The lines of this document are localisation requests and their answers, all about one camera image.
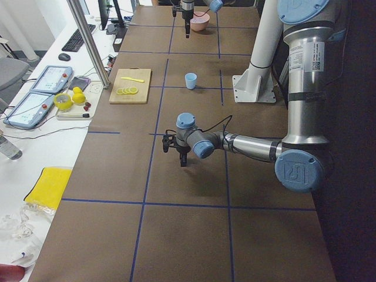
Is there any black keyboard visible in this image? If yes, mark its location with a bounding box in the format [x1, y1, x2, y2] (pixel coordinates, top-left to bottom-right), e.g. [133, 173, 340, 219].
[62, 29, 84, 52]

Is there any white tray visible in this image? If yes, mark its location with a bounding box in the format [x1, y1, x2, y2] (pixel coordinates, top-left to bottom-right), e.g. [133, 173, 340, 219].
[55, 81, 103, 120]

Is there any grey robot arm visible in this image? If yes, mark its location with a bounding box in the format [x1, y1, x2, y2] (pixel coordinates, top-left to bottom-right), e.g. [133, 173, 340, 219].
[172, 0, 235, 39]
[163, 1, 350, 193]

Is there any yellow tape roll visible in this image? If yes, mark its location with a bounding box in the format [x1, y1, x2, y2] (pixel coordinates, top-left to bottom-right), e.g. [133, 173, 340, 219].
[53, 93, 73, 111]

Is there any clear plastic bag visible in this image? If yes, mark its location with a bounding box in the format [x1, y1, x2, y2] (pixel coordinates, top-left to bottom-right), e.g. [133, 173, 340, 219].
[1, 203, 56, 268]

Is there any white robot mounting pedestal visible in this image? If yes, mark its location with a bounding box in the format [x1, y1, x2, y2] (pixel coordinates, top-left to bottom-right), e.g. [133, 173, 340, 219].
[232, 0, 283, 103]

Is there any lower teach pendant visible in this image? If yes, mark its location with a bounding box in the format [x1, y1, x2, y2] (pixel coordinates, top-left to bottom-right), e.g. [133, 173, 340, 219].
[3, 91, 55, 129]

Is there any bamboo cutting board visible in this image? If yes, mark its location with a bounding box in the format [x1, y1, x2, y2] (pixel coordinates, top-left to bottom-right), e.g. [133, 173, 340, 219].
[109, 68, 152, 104]

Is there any clear water bottle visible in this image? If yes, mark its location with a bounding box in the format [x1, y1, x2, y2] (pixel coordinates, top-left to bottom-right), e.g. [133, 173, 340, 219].
[0, 131, 22, 160]

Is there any black computer mouse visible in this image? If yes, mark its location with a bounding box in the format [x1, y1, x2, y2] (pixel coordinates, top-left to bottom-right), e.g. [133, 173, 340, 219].
[58, 53, 71, 62]

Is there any aluminium frame post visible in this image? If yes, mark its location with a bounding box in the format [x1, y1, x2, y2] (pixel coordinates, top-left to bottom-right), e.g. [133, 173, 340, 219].
[67, 0, 110, 89]

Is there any light blue plastic cup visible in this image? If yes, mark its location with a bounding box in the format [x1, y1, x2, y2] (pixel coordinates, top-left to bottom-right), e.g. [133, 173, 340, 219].
[184, 72, 197, 89]

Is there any black monitor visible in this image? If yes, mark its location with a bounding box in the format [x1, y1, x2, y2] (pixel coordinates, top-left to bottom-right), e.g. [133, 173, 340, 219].
[98, 0, 125, 30]

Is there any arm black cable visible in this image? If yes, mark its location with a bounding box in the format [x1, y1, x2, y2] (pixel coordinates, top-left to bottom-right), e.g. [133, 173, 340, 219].
[199, 115, 233, 133]

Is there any pink bowl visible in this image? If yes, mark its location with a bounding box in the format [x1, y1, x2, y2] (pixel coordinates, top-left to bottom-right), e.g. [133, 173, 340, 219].
[190, 11, 210, 32]

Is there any teach pendant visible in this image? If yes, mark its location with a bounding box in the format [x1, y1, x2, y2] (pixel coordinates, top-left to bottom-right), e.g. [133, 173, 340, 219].
[31, 65, 73, 94]
[3, 91, 55, 129]

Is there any upper teach pendant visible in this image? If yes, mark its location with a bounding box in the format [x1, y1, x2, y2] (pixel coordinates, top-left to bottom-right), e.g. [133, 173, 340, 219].
[31, 65, 73, 94]

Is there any yellow cloth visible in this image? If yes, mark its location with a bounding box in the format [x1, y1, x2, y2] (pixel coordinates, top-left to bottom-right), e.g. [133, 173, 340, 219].
[24, 167, 72, 210]

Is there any clear ice cubes pile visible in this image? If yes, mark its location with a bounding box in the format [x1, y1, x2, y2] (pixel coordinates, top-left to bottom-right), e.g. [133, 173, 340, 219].
[190, 16, 207, 25]

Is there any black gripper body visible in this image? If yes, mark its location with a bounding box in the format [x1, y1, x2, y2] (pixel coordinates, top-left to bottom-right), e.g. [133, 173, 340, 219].
[176, 146, 190, 155]
[182, 9, 193, 21]

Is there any yellow plastic knife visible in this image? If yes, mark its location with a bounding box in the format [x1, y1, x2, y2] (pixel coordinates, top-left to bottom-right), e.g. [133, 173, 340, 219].
[121, 76, 145, 83]

